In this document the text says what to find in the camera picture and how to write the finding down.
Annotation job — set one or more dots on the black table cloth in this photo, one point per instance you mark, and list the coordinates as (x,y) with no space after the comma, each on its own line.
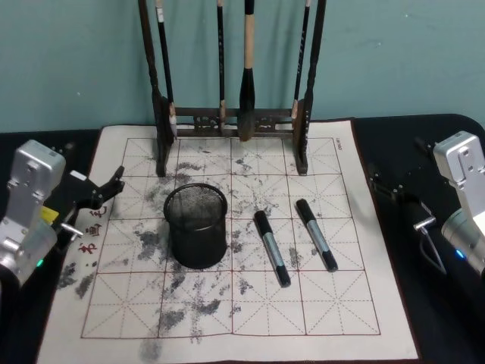
(435,322)

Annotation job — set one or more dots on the black marker pen grey label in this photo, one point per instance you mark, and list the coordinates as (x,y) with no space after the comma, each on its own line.
(317,235)
(272,248)

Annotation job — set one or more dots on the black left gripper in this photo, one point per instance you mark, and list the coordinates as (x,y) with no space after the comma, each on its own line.
(77,193)

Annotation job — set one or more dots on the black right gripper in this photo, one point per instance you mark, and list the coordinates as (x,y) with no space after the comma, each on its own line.
(411,206)

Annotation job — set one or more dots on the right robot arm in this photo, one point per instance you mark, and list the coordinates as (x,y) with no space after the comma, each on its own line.
(464,189)

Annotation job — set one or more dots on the thin black calligraphy brush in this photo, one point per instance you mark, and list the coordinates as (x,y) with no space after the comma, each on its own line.
(301,57)
(221,57)
(166,72)

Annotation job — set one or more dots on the dark wooden brush rack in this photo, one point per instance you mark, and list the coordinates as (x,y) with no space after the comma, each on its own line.
(299,144)

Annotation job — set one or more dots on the white felt mat red grid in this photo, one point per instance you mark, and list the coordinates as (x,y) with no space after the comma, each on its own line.
(235,311)

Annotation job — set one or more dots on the black mesh pen cup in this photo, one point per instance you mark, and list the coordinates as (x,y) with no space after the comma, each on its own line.
(197,235)

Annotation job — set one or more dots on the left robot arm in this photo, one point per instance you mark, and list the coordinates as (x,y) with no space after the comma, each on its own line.
(28,178)

